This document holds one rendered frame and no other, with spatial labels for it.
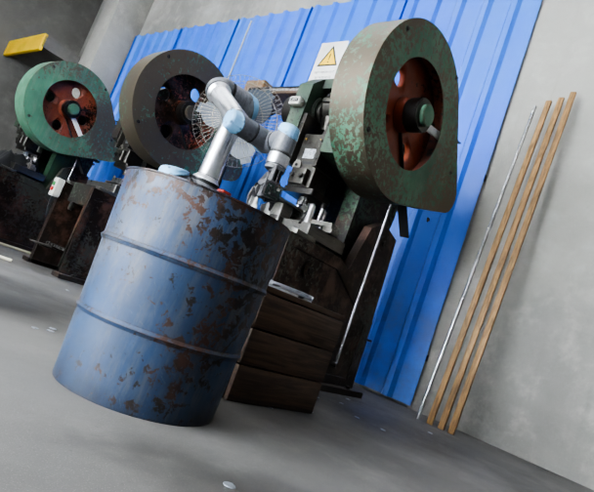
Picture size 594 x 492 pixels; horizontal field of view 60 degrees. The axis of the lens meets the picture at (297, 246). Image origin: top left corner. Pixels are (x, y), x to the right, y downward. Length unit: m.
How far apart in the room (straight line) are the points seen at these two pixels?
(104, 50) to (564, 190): 5.90
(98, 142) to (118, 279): 4.28
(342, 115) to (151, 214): 1.27
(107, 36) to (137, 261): 6.61
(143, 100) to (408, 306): 2.15
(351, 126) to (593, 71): 1.93
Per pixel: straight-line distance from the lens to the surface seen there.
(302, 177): 2.51
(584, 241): 3.24
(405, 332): 3.34
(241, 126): 1.79
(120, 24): 7.72
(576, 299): 3.16
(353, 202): 2.65
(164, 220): 1.09
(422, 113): 2.41
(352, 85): 2.20
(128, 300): 1.10
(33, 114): 5.09
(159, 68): 3.63
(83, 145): 5.29
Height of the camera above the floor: 0.30
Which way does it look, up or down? 7 degrees up
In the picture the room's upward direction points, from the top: 20 degrees clockwise
